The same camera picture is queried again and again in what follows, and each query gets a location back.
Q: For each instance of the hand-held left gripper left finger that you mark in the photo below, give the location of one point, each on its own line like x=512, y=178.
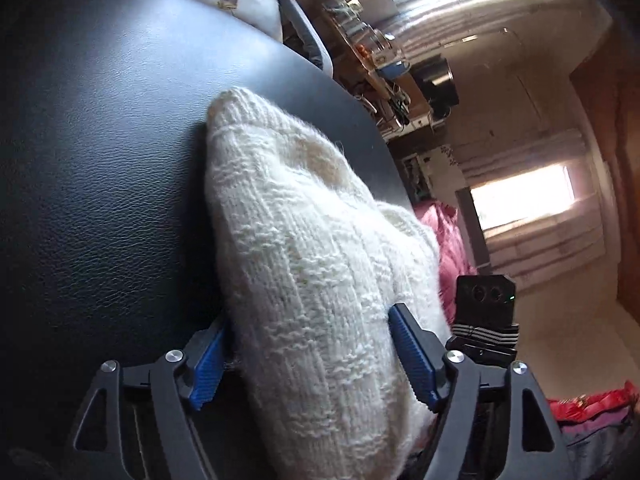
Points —
x=207, y=375

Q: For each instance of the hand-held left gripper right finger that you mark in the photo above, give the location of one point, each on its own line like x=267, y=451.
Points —
x=415, y=355

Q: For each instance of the cream knit sweater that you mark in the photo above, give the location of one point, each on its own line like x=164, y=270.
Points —
x=310, y=260

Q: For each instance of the pink ruffled garment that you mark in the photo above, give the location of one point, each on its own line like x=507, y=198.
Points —
x=445, y=245

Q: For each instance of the pinkish striped curtain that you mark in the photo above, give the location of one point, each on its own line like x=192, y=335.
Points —
x=540, y=252
x=525, y=155

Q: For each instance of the small bright window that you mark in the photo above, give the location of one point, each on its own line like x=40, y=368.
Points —
x=520, y=197

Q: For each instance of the white cabinet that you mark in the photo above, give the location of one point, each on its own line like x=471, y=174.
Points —
x=430, y=167

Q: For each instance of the red cloth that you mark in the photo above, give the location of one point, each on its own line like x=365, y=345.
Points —
x=595, y=405

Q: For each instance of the black monitor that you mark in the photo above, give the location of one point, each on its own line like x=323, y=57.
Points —
x=437, y=80

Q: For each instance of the black padded folding table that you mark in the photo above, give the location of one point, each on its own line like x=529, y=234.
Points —
x=100, y=160

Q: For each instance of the wooden side desk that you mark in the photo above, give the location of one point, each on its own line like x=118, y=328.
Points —
x=380, y=80

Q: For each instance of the blue chair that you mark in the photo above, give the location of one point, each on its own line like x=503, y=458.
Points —
x=395, y=67

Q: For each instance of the sheer striped curtain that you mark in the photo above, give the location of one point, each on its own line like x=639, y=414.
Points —
x=500, y=15

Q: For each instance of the glass jar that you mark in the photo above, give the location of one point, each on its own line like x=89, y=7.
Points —
x=351, y=10
x=334, y=8

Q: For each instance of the grey yellow teal sofa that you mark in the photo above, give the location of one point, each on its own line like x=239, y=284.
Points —
x=300, y=15

